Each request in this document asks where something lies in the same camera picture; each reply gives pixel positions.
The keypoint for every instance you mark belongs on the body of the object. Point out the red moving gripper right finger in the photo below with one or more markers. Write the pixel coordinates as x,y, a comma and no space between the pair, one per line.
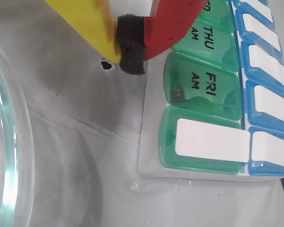
170,23

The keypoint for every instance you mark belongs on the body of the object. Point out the clear glass bowl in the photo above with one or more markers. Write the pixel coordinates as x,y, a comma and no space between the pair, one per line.
4,142

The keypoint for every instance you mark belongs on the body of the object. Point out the white tablecloth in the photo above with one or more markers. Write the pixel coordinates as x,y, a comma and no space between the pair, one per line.
73,142

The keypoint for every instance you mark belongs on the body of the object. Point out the weekly pill organizer box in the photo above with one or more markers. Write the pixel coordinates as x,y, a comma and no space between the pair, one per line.
203,106

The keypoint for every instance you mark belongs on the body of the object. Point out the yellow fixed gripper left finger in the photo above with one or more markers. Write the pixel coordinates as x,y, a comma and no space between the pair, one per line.
85,19

